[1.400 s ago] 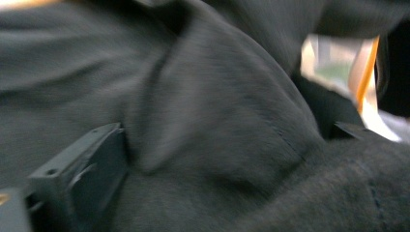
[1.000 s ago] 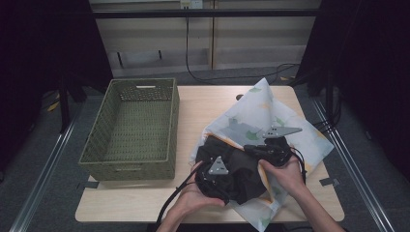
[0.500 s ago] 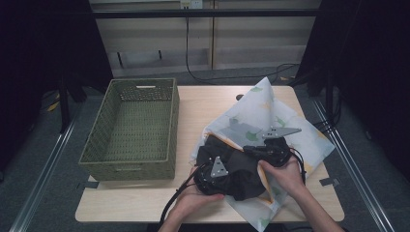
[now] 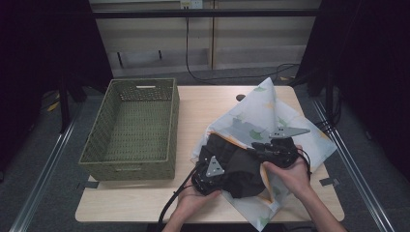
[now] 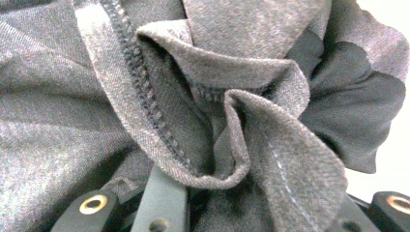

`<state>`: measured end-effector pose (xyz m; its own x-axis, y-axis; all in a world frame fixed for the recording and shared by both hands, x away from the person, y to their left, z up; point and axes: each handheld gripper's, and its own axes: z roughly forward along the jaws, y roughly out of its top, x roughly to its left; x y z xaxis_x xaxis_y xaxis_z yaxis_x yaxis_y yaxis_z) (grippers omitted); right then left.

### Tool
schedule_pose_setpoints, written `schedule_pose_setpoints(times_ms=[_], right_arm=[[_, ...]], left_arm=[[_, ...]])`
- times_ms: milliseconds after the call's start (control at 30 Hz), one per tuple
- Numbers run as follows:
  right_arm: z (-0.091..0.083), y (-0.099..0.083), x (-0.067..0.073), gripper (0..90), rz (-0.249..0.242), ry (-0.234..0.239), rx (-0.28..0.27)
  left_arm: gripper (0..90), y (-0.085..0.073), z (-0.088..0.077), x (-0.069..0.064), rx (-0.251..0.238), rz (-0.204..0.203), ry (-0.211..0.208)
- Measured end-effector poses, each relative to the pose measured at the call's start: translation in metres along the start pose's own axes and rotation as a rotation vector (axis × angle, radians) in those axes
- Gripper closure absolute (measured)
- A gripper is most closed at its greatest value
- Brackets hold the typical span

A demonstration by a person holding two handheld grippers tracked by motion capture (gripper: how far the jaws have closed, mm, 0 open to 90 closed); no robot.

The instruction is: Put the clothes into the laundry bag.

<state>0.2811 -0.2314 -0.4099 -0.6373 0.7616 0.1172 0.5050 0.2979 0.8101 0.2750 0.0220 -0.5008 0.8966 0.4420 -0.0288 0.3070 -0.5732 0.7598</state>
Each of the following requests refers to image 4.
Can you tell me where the grey tape piece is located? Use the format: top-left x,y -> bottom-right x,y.
76,181 -> 100,189
318,177 -> 340,188

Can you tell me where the white leaf-print laundry bag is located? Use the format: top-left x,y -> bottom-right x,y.
190,76 -> 338,232

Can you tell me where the green woven basket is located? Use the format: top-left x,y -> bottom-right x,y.
77,77 -> 181,182

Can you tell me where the hand-held gripper cable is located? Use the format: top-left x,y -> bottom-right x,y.
298,148 -> 313,181
157,162 -> 202,232

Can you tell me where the dark cloth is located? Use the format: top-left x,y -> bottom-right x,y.
196,132 -> 267,199

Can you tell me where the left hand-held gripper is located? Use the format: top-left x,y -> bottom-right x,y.
191,155 -> 226,197

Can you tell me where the white wall socket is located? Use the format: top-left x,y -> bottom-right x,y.
179,0 -> 204,10

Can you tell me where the black metal stand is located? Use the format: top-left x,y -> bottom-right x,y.
57,75 -> 73,134
323,72 -> 337,125

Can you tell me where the left hand-held gripper cable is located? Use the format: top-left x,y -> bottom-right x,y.
157,162 -> 202,232

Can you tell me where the metal floor rail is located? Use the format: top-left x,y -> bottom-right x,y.
311,99 -> 395,232
9,109 -> 83,232

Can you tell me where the right hand-held gripper cable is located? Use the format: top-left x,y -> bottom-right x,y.
298,148 -> 313,181

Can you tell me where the dark curtain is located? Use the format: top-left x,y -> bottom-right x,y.
0,0 -> 114,175
294,0 -> 410,182

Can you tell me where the person's left hand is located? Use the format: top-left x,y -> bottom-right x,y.
179,187 -> 223,221

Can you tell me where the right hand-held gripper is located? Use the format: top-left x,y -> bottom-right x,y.
250,126 -> 311,169

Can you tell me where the person's right hand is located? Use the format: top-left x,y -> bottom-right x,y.
261,145 -> 311,199

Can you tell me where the black floor cable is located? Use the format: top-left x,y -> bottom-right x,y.
185,7 -> 302,83

